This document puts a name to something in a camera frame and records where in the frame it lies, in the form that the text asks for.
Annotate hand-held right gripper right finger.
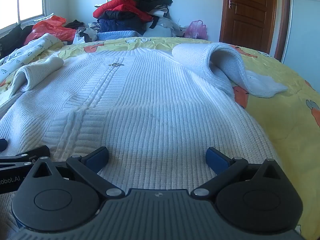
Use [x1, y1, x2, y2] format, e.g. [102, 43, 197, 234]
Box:
[191, 147, 290, 200]

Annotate white knit sweater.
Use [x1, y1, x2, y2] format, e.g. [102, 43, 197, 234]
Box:
[0, 42, 288, 233]

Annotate window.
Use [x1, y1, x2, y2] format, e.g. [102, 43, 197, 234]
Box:
[0, 0, 47, 33]

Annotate light blue knit cloth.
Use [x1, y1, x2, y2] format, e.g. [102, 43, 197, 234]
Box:
[96, 30, 142, 41]

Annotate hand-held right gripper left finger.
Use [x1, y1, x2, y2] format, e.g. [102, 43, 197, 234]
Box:
[25, 146, 125, 200]

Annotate grey cloth bundle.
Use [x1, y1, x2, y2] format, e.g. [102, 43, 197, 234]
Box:
[142, 17, 184, 38]

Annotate red plastic bag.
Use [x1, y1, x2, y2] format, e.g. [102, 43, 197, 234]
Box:
[24, 15, 77, 46]

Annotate pink plastic bag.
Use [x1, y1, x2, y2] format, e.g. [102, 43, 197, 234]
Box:
[184, 20, 208, 40]

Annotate brown wooden door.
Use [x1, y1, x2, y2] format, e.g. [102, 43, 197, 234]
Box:
[219, 0, 290, 63]

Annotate white printed quilt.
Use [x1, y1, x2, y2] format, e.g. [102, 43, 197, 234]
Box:
[0, 33, 63, 80]

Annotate red jacket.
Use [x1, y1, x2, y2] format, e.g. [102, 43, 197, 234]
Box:
[93, 0, 153, 22]

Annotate yellow printed bedsheet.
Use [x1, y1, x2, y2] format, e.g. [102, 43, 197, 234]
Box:
[0, 37, 320, 240]

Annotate white plastic bag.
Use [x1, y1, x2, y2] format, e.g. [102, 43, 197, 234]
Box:
[72, 29, 85, 45]

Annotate small black cloth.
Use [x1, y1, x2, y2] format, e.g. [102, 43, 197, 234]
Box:
[65, 19, 84, 29]

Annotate dark navy jacket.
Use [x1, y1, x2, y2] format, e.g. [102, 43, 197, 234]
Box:
[97, 10, 160, 34]

